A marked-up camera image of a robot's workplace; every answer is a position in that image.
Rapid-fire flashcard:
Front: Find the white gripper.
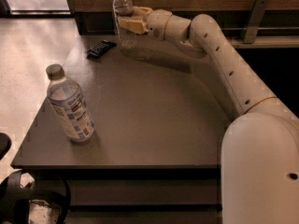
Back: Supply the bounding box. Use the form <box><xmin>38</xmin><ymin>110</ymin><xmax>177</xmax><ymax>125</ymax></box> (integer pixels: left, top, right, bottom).
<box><xmin>118</xmin><ymin>7</ymin><xmax>172</xmax><ymax>41</ymax></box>

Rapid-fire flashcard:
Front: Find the clear plastic water bottle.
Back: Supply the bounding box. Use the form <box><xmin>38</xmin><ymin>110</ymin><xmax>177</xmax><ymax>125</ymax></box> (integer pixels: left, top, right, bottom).
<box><xmin>112</xmin><ymin>0</ymin><xmax>136</xmax><ymax>50</ymax></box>

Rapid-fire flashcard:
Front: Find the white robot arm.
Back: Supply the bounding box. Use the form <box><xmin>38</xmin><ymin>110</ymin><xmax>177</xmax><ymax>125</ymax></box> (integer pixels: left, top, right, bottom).
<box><xmin>118</xmin><ymin>7</ymin><xmax>299</xmax><ymax>224</ymax></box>

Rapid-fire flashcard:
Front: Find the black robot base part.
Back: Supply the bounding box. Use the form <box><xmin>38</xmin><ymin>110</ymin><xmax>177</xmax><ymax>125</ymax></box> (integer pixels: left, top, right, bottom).
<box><xmin>0</xmin><ymin>170</ymin><xmax>71</xmax><ymax>224</ymax></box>

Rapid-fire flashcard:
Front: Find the dark rxbar blueberry wrapper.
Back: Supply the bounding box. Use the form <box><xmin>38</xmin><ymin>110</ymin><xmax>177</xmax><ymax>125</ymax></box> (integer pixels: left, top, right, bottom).
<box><xmin>87</xmin><ymin>40</ymin><xmax>117</xmax><ymax>58</ymax></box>

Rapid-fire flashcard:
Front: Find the large labelled water bottle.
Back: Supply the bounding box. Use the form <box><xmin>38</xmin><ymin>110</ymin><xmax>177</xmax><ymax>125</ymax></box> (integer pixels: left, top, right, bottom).
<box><xmin>46</xmin><ymin>63</ymin><xmax>94</xmax><ymax>142</ymax></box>

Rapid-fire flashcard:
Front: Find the grey drawer cabinet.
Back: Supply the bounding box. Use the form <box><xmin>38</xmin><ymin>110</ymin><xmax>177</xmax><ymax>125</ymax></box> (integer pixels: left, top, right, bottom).
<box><xmin>12</xmin><ymin>36</ymin><xmax>229</xmax><ymax>224</ymax></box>

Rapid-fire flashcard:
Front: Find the wooden wall bench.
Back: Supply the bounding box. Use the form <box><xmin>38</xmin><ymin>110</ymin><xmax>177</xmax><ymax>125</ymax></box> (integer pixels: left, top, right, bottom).
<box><xmin>66</xmin><ymin>0</ymin><xmax>299</xmax><ymax>48</ymax></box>

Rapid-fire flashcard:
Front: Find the right metal bracket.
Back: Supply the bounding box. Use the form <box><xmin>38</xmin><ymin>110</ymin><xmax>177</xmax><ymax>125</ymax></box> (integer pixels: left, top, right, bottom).
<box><xmin>241</xmin><ymin>0</ymin><xmax>270</xmax><ymax>44</ymax></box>

